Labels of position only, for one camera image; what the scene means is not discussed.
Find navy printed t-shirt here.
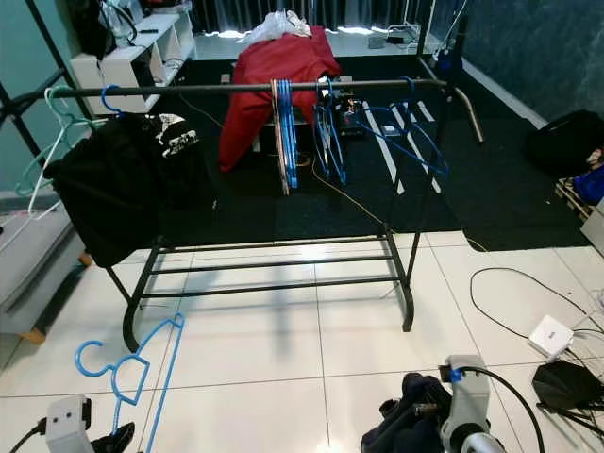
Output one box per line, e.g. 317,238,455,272
361,373,450,453

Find blue plastic hanger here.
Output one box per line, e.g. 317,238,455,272
310,75,352,186
351,75,450,178
284,79,301,192
75,313,186,453
99,85,129,118

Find white hanger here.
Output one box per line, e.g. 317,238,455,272
26,121,97,221

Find teal hanger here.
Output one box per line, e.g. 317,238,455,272
22,85,107,194

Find copper metal hanger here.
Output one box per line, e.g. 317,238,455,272
271,79,288,196

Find white power box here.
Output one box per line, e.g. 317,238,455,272
527,314,578,359

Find black shorts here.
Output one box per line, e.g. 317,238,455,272
45,115,157,268

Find blue cloth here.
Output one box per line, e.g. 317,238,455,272
571,162,604,209

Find black printed shirt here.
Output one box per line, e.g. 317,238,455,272
142,110,218,207

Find black duffel bag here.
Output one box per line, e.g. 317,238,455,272
526,109,604,177

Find bent metal tube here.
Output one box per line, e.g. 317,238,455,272
451,80,488,145

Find black metal clothes rack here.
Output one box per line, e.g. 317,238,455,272
0,14,473,353

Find white shelf unit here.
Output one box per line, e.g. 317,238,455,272
68,11,197,116

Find white plastic bag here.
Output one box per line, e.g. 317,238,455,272
241,9,317,44

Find dark curtain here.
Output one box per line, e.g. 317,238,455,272
189,0,435,37

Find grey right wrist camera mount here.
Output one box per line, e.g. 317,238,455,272
442,355,493,445

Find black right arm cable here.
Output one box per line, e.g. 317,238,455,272
458,365,545,453

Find black floor cable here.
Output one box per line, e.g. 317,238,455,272
469,267,604,343

